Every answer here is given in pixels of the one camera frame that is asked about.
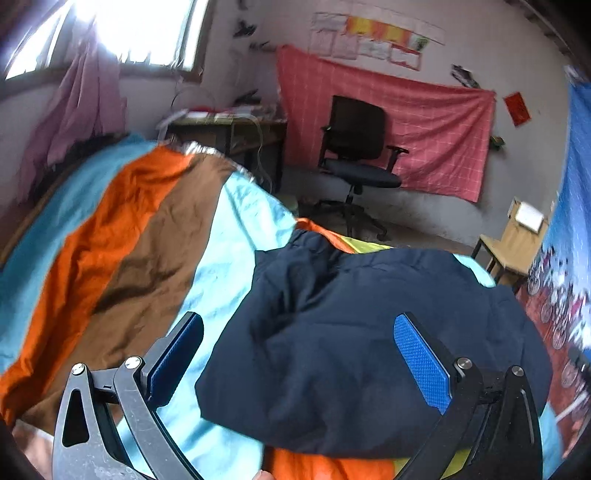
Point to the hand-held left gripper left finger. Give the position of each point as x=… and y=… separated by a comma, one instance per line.
x=175, y=355

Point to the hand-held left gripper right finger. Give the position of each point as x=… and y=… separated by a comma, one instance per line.
x=422, y=364

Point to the navy puffer jacket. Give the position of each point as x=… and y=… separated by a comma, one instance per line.
x=332, y=332

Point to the striped bed sheet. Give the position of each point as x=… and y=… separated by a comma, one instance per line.
x=115, y=230

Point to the small wooden chair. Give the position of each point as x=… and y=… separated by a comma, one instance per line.
x=512, y=249

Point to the white box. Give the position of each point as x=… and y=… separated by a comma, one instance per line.
x=528, y=216

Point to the black office chair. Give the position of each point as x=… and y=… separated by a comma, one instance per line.
x=360, y=170

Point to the printed blanket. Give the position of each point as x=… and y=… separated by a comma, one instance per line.
x=572, y=207

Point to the wooden desk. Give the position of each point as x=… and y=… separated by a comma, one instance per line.
x=217, y=124

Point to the pink curtain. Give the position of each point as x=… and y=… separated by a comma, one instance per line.
x=87, y=106

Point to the window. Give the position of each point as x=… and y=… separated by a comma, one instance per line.
x=138, y=32

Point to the pink checked wall cloth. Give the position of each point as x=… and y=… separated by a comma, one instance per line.
x=438, y=134

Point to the green wall ornament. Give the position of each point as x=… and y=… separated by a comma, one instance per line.
x=497, y=142

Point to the red wall paper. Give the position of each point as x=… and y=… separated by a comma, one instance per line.
x=516, y=108

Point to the dark wall decoration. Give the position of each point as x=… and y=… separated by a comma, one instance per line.
x=465, y=76

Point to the row of wall papers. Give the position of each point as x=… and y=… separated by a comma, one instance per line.
x=369, y=37

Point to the black wall ornament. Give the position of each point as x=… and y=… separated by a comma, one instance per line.
x=244, y=28

